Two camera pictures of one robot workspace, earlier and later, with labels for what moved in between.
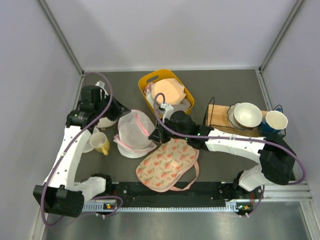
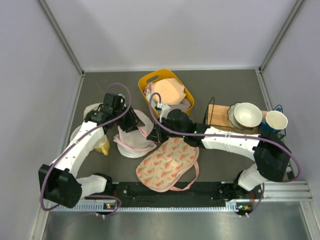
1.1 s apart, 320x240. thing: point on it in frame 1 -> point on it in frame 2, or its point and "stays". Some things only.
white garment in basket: (149, 96) stays
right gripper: (159, 135) stays
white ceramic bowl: (247, 115) stays
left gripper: (119, 110) -> (133, 122)
